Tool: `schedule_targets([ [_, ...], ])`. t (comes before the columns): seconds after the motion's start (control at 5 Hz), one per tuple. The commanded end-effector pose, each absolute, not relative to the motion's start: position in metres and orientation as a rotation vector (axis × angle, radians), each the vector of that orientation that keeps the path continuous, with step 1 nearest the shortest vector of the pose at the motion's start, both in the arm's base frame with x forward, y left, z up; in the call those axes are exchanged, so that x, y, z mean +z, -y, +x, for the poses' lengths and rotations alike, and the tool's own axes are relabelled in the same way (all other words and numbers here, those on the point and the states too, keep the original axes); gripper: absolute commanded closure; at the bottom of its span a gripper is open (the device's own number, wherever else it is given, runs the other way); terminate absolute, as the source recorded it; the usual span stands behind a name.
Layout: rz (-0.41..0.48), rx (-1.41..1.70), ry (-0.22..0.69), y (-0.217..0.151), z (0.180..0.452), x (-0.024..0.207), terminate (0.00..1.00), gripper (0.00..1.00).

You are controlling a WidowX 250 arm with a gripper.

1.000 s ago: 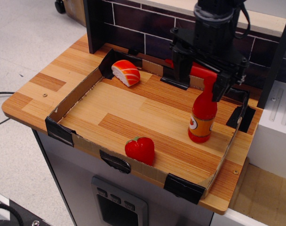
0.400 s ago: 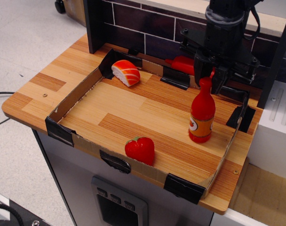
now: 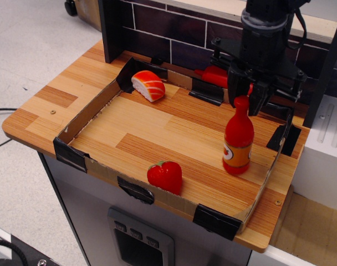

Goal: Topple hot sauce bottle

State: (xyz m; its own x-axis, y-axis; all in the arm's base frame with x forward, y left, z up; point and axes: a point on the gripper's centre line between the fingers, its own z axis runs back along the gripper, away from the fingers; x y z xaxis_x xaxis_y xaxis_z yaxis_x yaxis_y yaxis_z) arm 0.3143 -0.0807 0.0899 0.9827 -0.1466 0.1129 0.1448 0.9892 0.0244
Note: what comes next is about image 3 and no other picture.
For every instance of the red ketchup bottle lying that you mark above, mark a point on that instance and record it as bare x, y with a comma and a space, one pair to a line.
214, 75

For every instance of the black caster wheel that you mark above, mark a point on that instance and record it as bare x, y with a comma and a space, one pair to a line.
70, 7

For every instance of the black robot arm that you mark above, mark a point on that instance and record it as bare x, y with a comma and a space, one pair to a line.
274, 16

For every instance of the grey oven control panel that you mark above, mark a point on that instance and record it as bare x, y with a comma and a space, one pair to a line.
137, 243

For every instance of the red toy strawberry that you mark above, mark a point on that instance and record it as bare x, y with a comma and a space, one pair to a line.
166, 175

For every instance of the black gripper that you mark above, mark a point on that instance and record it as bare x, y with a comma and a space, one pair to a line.
258, 67

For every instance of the salmon sushi toy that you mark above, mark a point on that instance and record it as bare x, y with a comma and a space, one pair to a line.
149, 85

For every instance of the white counter block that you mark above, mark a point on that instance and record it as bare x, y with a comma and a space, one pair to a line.
316, 175

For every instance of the black vertical post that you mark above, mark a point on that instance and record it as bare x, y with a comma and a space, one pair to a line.
325, 77

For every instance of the red hot sauce bottle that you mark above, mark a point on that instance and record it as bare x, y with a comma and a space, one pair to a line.
238, 138

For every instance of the cardboard fence with black tape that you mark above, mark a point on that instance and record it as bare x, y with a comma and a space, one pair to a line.
146, 133

